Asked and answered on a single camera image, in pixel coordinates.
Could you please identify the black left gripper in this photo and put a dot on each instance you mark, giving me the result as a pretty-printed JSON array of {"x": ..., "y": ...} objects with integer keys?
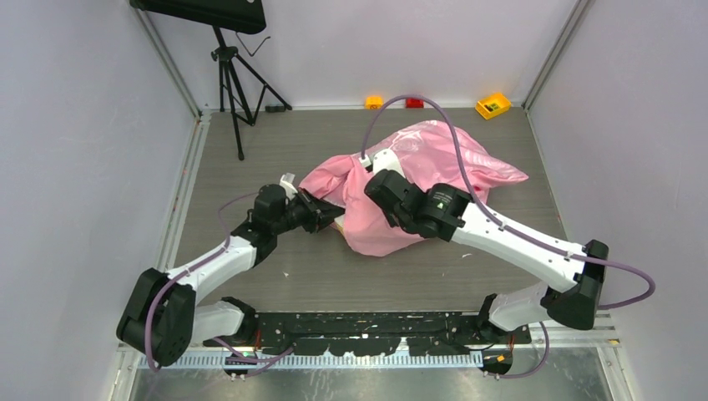
[{"x": 319, "y": 213}]

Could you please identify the pink floral pillowcase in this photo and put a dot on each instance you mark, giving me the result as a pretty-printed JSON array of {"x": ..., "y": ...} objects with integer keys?
[{"x": 427, "y": 156}]

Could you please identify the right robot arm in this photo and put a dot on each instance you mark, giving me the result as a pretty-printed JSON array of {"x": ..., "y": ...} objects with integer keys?
[{"x": 571, "y": 276}]

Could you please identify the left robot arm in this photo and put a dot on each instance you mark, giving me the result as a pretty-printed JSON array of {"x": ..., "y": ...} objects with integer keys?
[{"x": 164, "y": 314}]

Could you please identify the small black adapter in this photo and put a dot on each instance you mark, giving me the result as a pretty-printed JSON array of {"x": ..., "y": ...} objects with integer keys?
[{"x": 275, "y": 108}]

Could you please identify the orange toy block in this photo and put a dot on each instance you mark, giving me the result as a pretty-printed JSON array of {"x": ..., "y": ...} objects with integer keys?
[{"x": 373, "y": 102}]

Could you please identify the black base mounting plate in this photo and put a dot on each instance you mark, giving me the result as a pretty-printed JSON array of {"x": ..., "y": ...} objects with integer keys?
[{"x": 369, "y": 333}]

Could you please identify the red toy block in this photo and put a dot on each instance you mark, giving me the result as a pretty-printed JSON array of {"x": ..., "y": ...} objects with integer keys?
[{"x": 414, "y": 103}]

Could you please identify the yellow toy bin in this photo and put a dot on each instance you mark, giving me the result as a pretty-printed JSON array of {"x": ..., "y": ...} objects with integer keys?
[{"x": 493, "y": 106}]

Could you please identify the black light panel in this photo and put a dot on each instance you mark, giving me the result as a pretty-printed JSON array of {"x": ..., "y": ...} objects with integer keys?
[{"x": 240, "y": 16}]

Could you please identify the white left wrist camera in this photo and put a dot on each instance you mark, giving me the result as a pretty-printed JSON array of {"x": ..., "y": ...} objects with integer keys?
[{"x": 287, "y": 182}]

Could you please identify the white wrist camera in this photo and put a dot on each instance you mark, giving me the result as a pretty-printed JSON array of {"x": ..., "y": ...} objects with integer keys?
[
  {"x": 385, "y": 159},
  {"x": 287, "y": 182}
]

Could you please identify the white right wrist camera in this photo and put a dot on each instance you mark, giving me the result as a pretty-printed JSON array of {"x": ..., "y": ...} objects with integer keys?
[{"x": 385, "y": 159}]

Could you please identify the black camera tripod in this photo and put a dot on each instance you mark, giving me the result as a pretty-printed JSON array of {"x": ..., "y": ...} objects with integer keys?
[{"x": 232, "y": 92}]

